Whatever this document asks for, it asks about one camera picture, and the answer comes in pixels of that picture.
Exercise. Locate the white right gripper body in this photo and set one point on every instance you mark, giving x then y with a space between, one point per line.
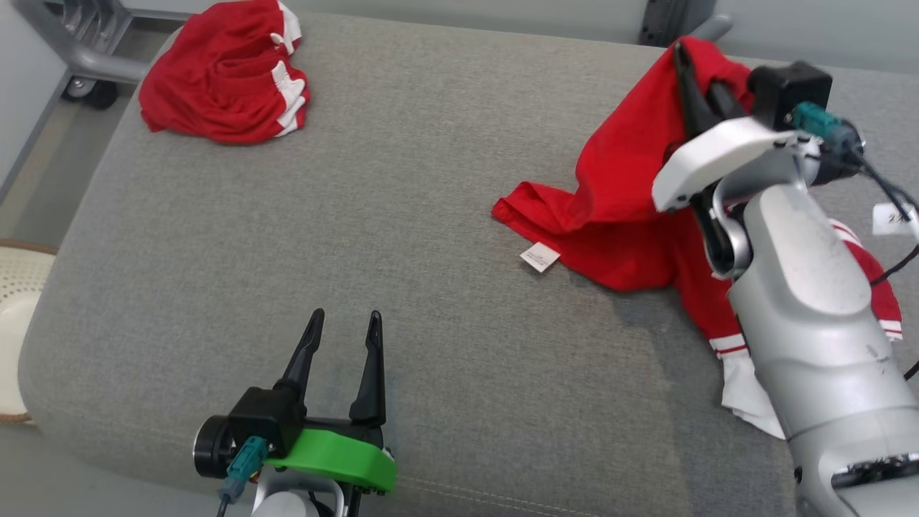
718 154

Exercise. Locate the grey metal cart frame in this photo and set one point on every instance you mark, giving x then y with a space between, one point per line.
93 61

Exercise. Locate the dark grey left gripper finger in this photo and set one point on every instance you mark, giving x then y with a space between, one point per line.
301 359
372 380

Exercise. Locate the red shorts with white stripes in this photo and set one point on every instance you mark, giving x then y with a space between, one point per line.
222 79

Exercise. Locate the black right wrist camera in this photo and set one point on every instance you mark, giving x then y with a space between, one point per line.
786 86

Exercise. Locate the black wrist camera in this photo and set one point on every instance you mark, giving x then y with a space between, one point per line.
266 420
786 86

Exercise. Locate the red basketball jersey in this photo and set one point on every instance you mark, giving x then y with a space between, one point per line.
610 201

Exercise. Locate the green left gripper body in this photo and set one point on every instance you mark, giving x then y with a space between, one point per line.
337 456

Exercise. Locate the white woven laundry basket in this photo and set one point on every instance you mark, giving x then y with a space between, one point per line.
18 323

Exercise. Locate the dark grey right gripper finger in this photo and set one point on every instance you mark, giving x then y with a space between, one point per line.
695 100
729 104

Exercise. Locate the black cart caster wheel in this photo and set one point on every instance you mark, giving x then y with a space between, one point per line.
93 92

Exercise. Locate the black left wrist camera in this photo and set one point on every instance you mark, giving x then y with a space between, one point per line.
266 420

